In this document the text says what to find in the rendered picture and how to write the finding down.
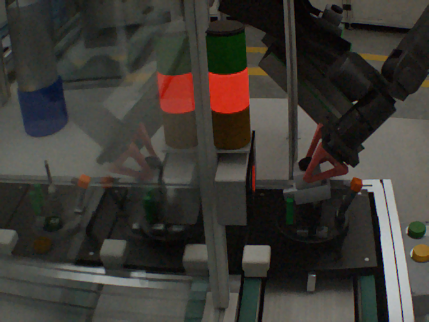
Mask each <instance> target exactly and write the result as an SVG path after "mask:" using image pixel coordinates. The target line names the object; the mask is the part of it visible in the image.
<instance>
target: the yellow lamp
mask: <svg viewBox="0 0 429 322"><path fill-rule="evenodd" d="M211 115H212V124H213V140H214V145H215V146H216V147H218V148H221V149H226V150H233V149H238V148H242V147H243V146H246V145H247V144H248V143H249V142H250V141H251V127H250V104H249V106H248V107H247V108H245V109H243V110H242V111H238V112H231V113H222V112H216V111H214V110H212V111H211Z"/></svg>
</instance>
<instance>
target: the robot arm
mask: <svg viewBox="0 0 429 322"><path fill-rule="evenodd" d="M428 69H429V3H428V5H427V7H426V8H425V10H424V11H423V13H422V14H421V16H420V17H419V18H418V20H417V22H416V23H415V24H414V26H413V27H412V29H411V30H410V31H409V32H408V33H407V34H406V35H405V36H404V37H403V38H402V40H401V42H400V43H399V44H398V46H397V48H395V49H393V50H392V51H391V53H390V55H389V56H388V58H387V59H386V60H385V62H384V63H383V65H382V68H381V74H380V72H379V71H378V70H376V69H375V68H374V67H373V66H372V65H370V64H369V63H368V62H367V61H366V60H364V59H363V58H362V57H361V56H360V54H358V53H356V52H351V51H346V52H344V54H343V55H342V56H340V57H339V58H338V59H337V60H336V61H335V62H334V63H333V64H332V65H331V67H330V68H329V70H328V71H327V73H326V76H325V78H326V79H327V80H328V81H329V82H330V83H331V84H332V85H333V86H334V87H335V88H336V89H337V90H338V91H339V92H340V93H341V94H342V95H343V96H344V97H345V98H346V99H347V100H348V101H349V102H355V101H357V102H356V103H355V104H354V105H353V106H352V107H351V108H350V109H349V110H348V111H347V112H346V113H345V114H344V115H343V116H342V117H341V118H340V119H338V118H337V117H336V116H335V115H334V114H333V113H332V112H330V113H329V114H328V115H327V116H326V118H327V119H328V121H327V122H326V123H325V124H324V125H323V124H322V123H319V124H318V125H317V129H316V131H315V134H314V136H313V139H312V142H311V145H310V147H309V150H308V152H307V154H306V157H312V156H313V153H314V151H315V149H316V147H317V145H318V143H319V140H320V139H322V142H320V144H319V145H318V147H317V150H316V152H315V154H314V156H313V158H312V160H311V162H310V164H309V166H308V168H307V170H306V172H305V174H304V176H303V180H304V181H306V182H307V183H313V182H315V181H319V180H323V179H326V178H332V177H335V176H341V175H345V174H347V173H348V172H349V167H348V166H347V165H350V166H351V167H353V168H355V166H357V165H358V164H359V156H358V148H359V146H360V145H361V144H362V143H364V142H365V141H366V140H367V138H369V136H371V135H372V134H373V133H374V132H375V131H376V130H377V129H378V128H379V127H380V126H381V125H382V124H383V123H384V122H385V121H386V120H387V119H388V118H389V117H390V116H392V115H393V114H394V113H395V112H396V108H395V103H396V100H395V99H394V98H396V99H398V100H401V101H403V102H404V100H405V99H406V98H407V97H408V95H411V94H413V93H415V92H416V91H417V90H418V89H419V88H420V86H421V85H422V83H423V82H424V80H425V79H426V77H427V75H428V74H429V72H428ZM393 97H394V98H393ZM326 161H328V162H330V163H331V164H332V165H333V166H334V167H335V168H332V169H330V170H327V171H324V172H322V173H319V174H316V175H314V176H312V172H313V171H314V169H315V168H316V166H317V164H318V163H319V164H322V163H324V162H326Z"/></svg>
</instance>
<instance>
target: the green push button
mask: <svg viewBox="0 0 429 322"><path fill-rule="evenodd" d="M408 233H409V234H410V235H411V236H413V237H416V238H419V237H422V236H423V235H424V234H425V233H426V226H425V225H424V223H422V222H419V221H415V222H411V223H410V224H409V227H408Z"/></svg>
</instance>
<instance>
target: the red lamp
mask: <svg viewBox="0 0 429 322"><path fill-rule="evenodd" d="M208 75H209V90H210V99H211V109H212V110H214V111H216V112H222V113H231V112H238V111H242V110H243V109H245V108H247V107H248V106H249V103H250V101H249V89H248V68H246V69H245V70H243V71H242V72H239V73H235V74H231V75H217V74H213V73H209V74H208Z"/></svg>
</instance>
